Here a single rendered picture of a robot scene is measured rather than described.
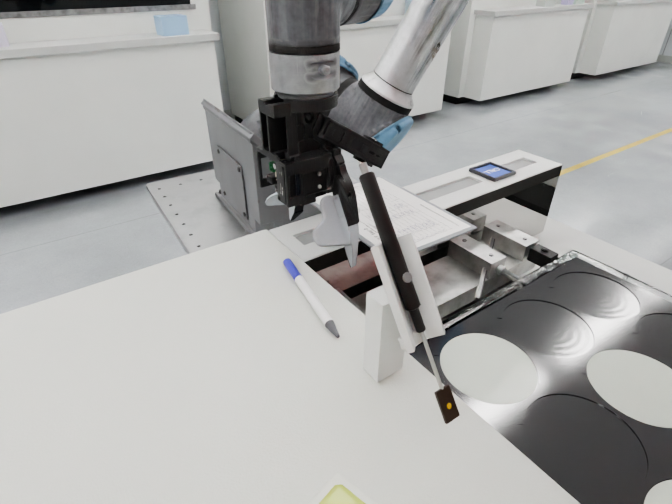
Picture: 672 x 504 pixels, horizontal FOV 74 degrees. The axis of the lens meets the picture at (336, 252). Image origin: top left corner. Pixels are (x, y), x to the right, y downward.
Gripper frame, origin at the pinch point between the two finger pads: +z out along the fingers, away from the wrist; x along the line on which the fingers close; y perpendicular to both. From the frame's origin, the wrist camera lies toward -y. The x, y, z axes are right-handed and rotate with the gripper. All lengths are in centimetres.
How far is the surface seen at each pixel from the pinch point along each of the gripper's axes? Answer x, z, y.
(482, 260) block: 12.1, 4.0, -19.2
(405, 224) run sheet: 6.1, -2.4, -9.1
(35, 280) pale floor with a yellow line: -179, 94, 47
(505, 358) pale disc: 25.8, 4.6, -6.6
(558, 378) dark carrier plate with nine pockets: 30.8, 4.5, -8.7
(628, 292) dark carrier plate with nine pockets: 27.7, 4.6, -29.8
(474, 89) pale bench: -266, 76, -363
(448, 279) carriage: 10.3, 6.5, -14.6
